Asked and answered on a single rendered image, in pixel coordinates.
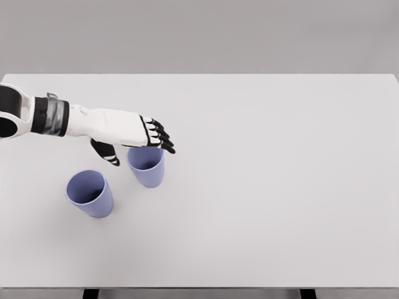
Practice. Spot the lavender plastic cup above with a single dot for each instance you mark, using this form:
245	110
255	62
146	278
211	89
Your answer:
146	171
90	194

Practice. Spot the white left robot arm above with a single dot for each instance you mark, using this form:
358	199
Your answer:
46	116

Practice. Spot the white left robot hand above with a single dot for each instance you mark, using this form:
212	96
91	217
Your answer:
123	127

